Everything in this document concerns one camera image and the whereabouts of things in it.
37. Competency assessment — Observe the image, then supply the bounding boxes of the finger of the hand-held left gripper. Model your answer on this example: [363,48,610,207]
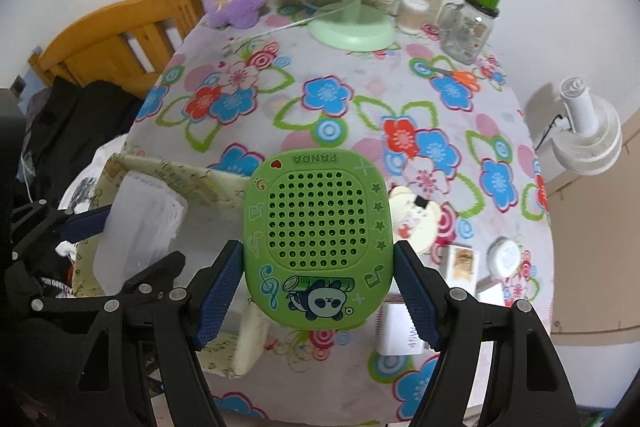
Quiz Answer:
[2,251,187,323]
[9,201,115,260]

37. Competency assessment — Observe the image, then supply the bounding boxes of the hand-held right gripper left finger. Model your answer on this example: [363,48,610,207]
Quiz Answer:
[65,238,247,427]

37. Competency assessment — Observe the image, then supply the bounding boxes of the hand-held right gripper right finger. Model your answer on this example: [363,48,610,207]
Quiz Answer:
[392,239,584,427]

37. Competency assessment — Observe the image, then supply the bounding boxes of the yellow printed gift bag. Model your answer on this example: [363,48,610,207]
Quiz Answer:
[74,152,273,379]

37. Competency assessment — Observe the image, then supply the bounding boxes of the green panda speaker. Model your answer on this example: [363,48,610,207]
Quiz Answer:
[243,148,396,330]

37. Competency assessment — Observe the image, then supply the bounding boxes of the white printed garment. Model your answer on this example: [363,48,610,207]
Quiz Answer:
[56,134,128,214]

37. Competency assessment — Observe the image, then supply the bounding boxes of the white cardboard box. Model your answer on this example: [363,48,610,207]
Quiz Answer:
[376,302,432,356]

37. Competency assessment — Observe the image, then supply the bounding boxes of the small white card packet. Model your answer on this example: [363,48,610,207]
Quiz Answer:
[444,244,482,292]

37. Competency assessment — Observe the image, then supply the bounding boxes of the cream bear-shaped compact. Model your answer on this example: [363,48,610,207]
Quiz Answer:
[389,186,444,254]

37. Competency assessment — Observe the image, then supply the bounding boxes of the white round case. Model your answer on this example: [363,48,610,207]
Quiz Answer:
[486,237,522,279]

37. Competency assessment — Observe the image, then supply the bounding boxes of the black clothing pile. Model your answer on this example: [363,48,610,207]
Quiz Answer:
[24,77,147,208]

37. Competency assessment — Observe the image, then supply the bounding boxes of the wooden chair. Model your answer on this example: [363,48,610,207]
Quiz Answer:
[27,0,206,100]

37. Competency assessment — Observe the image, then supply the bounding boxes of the floral tablecloth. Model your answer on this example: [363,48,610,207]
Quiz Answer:
[125,2,557,423]

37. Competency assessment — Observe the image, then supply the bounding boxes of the white clip fan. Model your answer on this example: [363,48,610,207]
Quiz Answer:
[550,77,624,175]

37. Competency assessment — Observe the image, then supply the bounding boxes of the glass jar with green lid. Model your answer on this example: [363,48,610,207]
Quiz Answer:
[437,0,506,65]

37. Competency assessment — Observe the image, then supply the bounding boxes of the cotton swab container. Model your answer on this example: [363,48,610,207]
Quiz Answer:
[397,0,430,34]

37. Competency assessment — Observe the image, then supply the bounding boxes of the black fan cable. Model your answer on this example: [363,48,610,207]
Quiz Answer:
[535,113,565,151]

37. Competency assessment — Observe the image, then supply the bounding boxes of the orange handled scissors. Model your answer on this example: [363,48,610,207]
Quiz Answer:
[422,64,481,92]

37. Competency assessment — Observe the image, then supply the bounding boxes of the white fan power cable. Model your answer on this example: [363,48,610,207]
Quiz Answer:
[252,3,353,38]

